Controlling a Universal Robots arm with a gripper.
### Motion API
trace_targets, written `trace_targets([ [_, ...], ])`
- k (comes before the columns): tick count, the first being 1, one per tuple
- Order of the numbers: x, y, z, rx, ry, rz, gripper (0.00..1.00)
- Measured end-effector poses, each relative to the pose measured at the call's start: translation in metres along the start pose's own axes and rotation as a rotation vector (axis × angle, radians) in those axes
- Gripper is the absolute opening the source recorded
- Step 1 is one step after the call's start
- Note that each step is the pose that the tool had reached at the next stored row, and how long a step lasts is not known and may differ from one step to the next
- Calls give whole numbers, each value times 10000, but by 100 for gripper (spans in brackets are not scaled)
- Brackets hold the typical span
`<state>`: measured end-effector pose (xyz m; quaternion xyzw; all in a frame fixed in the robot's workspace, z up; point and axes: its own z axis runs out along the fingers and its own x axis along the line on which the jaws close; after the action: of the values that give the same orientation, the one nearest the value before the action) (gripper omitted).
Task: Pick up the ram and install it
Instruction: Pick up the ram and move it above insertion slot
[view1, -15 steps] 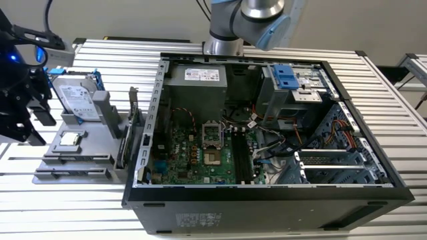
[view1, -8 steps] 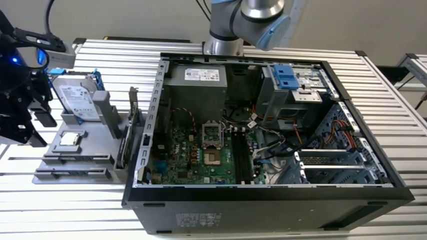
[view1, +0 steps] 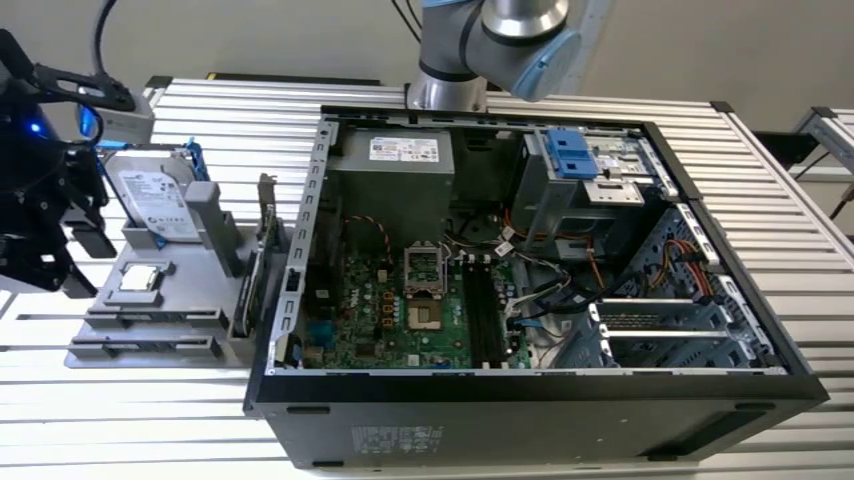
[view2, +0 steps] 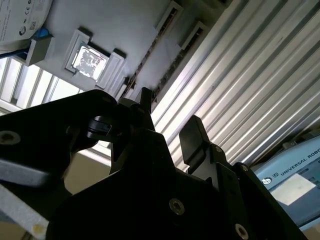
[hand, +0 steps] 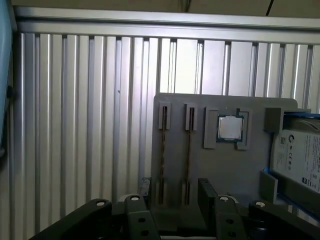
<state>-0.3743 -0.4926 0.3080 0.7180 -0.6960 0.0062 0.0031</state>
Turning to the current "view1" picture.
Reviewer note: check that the metal slat side table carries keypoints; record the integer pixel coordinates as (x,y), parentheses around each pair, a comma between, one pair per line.
(827,130)

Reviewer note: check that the RAM stick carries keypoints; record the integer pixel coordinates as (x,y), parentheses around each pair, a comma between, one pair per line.
(154,315)
(147,343)

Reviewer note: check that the hard disk in blue carrier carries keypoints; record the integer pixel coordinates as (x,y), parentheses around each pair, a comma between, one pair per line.
(154,200)

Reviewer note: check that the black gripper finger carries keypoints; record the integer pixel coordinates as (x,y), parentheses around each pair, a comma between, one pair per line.
(83,185)
(40,260)

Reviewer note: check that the black RAM slot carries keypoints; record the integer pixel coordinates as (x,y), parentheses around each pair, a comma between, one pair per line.
(496,315)
(480,315)
(488,315)
(472,315)

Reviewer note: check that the green motherboard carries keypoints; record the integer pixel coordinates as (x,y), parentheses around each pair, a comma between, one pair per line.
(374,320)

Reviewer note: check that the blue plastic drive bracket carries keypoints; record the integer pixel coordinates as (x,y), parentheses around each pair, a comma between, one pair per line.
(567,150)

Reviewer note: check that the silver CPU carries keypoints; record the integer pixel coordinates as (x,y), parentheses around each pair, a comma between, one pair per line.
(140,277)

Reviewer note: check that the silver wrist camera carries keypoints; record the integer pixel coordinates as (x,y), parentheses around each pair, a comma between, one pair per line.
(127,122)

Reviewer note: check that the black PC case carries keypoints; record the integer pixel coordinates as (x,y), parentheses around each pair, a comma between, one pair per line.
(467,430)

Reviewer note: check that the graphics card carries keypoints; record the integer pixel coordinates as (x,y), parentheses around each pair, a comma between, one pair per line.
(250,295)

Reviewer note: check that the CPU socket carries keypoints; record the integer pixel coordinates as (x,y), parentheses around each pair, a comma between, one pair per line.
(427,316)

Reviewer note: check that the silver disk bay cage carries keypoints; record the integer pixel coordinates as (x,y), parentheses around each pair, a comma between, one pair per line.
(554,200)

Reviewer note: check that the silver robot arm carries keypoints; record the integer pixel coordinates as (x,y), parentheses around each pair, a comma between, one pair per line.
(454,45)

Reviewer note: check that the grey perforated disk bay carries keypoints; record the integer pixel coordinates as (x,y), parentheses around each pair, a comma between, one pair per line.
(641,333)

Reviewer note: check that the black camera bracket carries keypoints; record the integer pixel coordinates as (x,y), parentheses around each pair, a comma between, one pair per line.
(80,85)

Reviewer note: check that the grey power supply unit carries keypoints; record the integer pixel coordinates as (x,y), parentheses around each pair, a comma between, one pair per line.
(394,200)

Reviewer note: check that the black case fan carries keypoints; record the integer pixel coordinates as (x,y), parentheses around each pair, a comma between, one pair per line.
(334,235)

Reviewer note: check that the grey parts rack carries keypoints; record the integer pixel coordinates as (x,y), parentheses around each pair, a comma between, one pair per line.
(180,280)

